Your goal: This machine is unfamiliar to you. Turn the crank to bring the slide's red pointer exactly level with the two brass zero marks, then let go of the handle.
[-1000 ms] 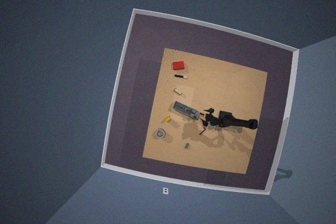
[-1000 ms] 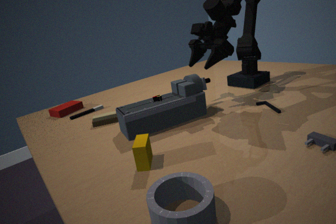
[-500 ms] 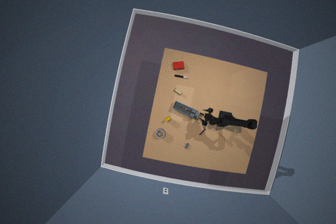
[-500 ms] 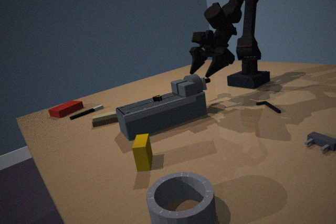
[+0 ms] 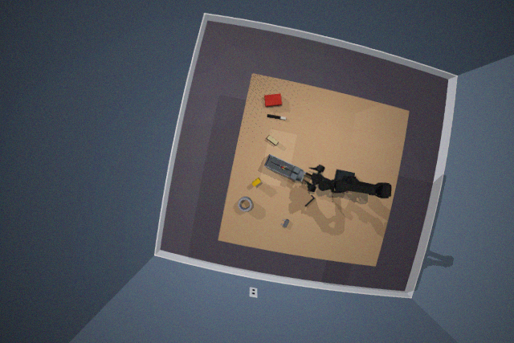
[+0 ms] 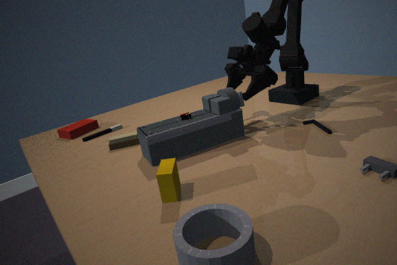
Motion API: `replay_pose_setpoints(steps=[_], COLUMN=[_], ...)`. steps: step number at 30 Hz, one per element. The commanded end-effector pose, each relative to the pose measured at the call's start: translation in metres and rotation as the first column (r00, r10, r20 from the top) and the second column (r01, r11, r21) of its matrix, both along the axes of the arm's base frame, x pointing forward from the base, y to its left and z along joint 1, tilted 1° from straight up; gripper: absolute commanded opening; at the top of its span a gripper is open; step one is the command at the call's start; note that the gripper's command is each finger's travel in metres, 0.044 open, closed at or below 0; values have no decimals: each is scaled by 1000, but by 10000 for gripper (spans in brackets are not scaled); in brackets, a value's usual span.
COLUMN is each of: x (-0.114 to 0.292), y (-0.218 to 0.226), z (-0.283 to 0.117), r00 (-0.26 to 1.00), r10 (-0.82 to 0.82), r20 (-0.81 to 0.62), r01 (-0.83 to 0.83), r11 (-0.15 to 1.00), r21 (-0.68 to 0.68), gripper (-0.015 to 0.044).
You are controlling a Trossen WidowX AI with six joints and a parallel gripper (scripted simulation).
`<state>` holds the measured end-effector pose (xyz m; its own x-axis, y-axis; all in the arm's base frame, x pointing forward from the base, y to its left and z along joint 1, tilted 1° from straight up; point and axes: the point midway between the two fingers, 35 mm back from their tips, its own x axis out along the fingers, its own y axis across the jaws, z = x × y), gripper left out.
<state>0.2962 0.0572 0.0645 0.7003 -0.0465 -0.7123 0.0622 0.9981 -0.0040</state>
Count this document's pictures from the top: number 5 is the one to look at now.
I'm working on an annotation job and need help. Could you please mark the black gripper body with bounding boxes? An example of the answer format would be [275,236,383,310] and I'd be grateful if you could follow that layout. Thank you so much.
[308,165,327,192]

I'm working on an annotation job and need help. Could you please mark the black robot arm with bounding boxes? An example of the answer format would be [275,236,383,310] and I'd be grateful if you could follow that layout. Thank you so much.
[311,173,392,198]

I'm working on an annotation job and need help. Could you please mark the red rectangular block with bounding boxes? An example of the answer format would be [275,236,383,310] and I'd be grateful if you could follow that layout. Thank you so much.
[264,93,282,107]

